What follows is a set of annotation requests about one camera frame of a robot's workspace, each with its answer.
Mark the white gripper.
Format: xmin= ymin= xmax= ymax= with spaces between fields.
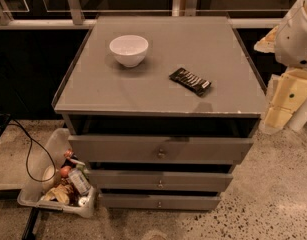
xmin=254 ymin=26 xmax=307 ymax=130

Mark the grey top drawer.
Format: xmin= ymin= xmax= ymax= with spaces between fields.
xmin=69 ymin=135 xmax=253 ymax=164

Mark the grey drawer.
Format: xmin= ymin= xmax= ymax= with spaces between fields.
xmin=89 ymin=170 xmax=233 ymax=192
xmin=99 ymin=194 xmax=221 ymax=211
xmin=69 ymin=135 xmax=253 ymax=164

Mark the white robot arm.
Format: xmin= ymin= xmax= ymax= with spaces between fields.
xmin=254 ymin=0 xmax=307 ymax=134

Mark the grey drawer cabinet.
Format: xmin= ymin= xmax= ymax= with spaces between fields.
xmin=53 ymin=17 xmax=265 ymax=197

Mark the grey middle drawer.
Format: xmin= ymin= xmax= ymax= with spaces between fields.
xmin=89 ymin=170 xmax=233 ymax=192

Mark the grey bottom drawer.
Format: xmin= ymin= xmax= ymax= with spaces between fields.
xmin=99 ymin=194 xmax=221 ymax=211

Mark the black snack bar wrapper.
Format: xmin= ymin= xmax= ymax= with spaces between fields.
xmin=169 ymin=68 xmax=211 ymax=97

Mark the white ceramic bowl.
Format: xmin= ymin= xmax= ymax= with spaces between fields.
xmin=109 ymin=35 xmax=149 ymax=67

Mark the silver drink can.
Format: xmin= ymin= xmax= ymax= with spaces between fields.
xmin=68 ymin=168 xmax=91 ymax=196

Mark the small red topped bottle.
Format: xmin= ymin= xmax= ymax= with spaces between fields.
xmin=64 ymin=149 xmax=85 ymax=165

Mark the orange round fruit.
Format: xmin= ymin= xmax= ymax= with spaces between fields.
xmin=60 ymin=166 xmax=72 ymax=178

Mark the clear plastic bin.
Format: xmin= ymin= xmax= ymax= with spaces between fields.
xmin=17 ymin=128 xmax=95 ymax=218

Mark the yellow crumpled snack bag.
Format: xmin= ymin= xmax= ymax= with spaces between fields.
xmin=42 ymin=185 xmax=74 ymax=205

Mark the white cup in bin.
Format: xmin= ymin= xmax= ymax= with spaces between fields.
xmin=42 ymin=166 xmax=61 ymax=192

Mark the metal railing frame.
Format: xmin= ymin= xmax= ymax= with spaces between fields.
xmin=0 ymin=0 xmax=296 ymax=26

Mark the black cable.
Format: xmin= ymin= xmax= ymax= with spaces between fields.
xmin=0 ymin=107 xmax=57 ymax=183

